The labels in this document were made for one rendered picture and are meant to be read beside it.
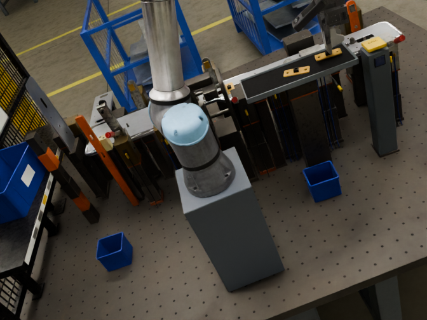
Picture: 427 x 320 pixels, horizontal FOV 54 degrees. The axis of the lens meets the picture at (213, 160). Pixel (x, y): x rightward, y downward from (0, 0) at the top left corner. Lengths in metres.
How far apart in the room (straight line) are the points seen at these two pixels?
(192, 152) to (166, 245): 0.67
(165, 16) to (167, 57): 0.10
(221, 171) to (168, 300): 0.57
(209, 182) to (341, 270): 0.53
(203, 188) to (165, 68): 0.34
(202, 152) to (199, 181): 0.10
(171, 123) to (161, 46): 0.20
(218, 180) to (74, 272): 0.89
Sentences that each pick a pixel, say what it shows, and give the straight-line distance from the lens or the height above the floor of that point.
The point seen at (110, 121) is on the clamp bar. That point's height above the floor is 1.14.
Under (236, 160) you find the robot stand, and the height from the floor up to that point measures 1.10.
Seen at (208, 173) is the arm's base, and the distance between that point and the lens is 1.14.
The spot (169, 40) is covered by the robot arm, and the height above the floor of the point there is 1.48.
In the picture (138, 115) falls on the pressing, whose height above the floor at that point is 1.00.
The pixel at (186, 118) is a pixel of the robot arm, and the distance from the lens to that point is 1.09.
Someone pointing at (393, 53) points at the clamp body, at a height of 1.02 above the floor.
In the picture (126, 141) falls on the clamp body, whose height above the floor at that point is 1.05.
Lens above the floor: 1.88
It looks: 37 degrees down
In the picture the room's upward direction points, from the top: 24 degrees counter-clockwise
